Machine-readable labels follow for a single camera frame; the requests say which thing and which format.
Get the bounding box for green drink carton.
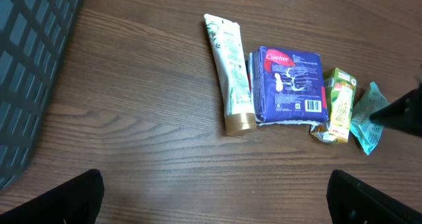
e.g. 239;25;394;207
310;68;357;144

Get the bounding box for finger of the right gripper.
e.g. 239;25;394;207
369;85;421;137

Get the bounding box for grey plastic shopping basket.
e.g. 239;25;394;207
1;0;84;189

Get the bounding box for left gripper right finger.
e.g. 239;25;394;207
326;169;421;224

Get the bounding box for white cosmetic tube gold cap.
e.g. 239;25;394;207
204;14;256;136

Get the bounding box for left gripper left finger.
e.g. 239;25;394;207
1;169;105;224

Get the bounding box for purple sanitary pad pack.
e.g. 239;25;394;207
247;46;329;125

